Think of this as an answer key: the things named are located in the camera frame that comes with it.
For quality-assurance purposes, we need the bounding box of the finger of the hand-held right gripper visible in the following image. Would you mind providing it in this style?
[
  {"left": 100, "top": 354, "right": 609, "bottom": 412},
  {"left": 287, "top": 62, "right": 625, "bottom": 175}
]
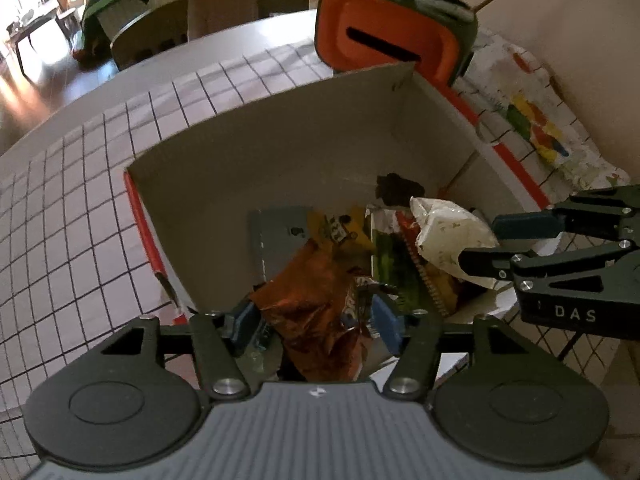
[
  {"left": 491, "top": 185, "right": 640, "bottom": 244},
  {"left": 456, "top": 239, "right": 640, "bottom": 292}
]

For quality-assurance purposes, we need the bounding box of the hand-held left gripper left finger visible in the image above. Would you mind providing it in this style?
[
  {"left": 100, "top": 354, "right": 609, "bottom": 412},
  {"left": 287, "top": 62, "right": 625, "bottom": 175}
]
[{"left": 99, "top": 299, "right": 262, "bottom": 403}]

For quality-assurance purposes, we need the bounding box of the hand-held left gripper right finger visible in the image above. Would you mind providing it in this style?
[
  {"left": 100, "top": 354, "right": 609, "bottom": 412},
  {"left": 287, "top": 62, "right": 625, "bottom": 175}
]
[{"left": 371, "top": 293, "right": 539, "bottom": 402}]

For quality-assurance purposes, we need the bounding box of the green white snack packet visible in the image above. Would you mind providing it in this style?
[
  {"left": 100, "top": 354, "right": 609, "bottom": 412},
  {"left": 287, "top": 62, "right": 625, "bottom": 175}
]
[{"left": 369, "top": 206, "right": 452, "bottom": 317}]

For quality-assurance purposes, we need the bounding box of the red snack packet white print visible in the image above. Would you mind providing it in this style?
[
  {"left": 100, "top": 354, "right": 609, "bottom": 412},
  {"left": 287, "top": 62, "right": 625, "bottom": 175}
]
[{"left": 249, "top": 239, "right": 382, "bottom": 382}]

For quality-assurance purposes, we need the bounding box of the orange brown snack packet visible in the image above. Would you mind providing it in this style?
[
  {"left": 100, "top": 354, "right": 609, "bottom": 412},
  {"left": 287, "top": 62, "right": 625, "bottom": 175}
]
[{"left": 306, "top": 204, "right": 374, "bottom": 252}]

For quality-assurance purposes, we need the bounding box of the orange cardboard box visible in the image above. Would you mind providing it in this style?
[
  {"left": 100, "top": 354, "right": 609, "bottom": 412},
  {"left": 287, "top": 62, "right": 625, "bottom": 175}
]
[{"left": 122, "top": 62, "right": 557, "bottom": 327}]

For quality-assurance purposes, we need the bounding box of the colourful printed cloth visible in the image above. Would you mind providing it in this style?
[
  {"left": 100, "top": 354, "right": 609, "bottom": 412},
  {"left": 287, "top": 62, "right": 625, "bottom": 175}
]
[{"left": 459, "top": 41, "right": 632, "bottom": 192}]

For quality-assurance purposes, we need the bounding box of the orange pen holder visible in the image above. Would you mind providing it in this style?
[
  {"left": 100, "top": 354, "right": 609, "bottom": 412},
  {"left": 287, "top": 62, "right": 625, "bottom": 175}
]
[{"left": 314, "top": 0, "right": 479, "bottom": 87}]

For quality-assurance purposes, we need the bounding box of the wooden chair with beige back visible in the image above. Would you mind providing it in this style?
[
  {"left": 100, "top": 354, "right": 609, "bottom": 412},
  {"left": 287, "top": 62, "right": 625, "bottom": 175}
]
[{"left": 109, "top": 0, "right": 312, "bottom": 72}]

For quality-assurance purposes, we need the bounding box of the coffee table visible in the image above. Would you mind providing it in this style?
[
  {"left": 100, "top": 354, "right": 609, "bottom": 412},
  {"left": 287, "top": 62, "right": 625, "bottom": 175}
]
[{"left": 4, "top": 0, "right": 67, "bottom": 77}]

